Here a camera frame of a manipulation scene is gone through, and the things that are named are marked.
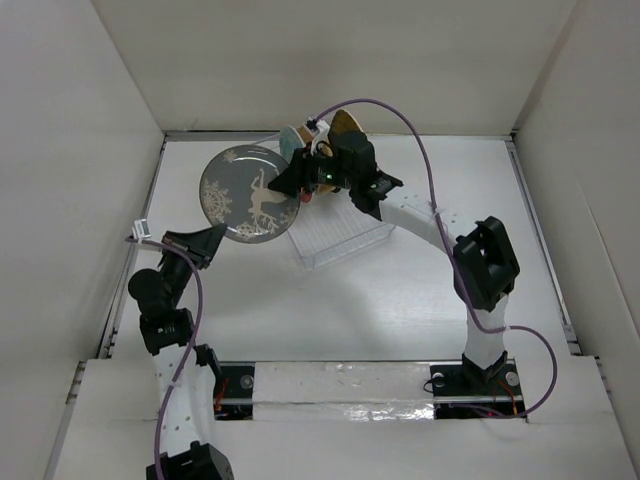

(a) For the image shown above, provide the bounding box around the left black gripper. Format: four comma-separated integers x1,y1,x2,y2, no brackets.
157,223,225,307

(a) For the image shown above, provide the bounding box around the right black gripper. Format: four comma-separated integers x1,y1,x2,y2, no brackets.
269,141,356,197

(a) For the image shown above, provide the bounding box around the red and teal plate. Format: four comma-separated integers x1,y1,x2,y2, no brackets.
279,125,313,203

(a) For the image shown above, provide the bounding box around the grey deer pattern plate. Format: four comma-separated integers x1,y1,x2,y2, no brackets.
199,144,300,244

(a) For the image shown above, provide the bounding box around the yellow woven bamboo plate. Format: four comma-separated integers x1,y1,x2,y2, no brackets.
330,108,363,135

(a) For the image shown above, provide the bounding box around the square woven bamboo tray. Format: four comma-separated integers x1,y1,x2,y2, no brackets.
295,124,334,195

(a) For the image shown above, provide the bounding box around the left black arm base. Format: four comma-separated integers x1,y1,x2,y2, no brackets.
213,362,256,421

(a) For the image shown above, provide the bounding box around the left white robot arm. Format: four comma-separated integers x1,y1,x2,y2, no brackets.
127,219,234,479

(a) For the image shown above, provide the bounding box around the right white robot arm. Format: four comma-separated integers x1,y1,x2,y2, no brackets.
268,132,520,393

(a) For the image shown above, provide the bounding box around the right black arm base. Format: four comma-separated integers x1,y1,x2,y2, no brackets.
422,359,526,420

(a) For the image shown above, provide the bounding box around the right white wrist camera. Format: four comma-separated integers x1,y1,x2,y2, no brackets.
305,117,330,154

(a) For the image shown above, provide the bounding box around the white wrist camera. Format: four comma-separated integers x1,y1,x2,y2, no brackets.
305,117,330,154
131,218,151,242

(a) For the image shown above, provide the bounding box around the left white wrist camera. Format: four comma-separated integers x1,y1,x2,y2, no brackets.
131,218,151,242

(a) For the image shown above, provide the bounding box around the white wire dish rack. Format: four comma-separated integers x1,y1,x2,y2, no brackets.
287,191,394,270

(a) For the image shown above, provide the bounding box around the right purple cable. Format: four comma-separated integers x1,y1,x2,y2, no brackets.
307,98,560,417

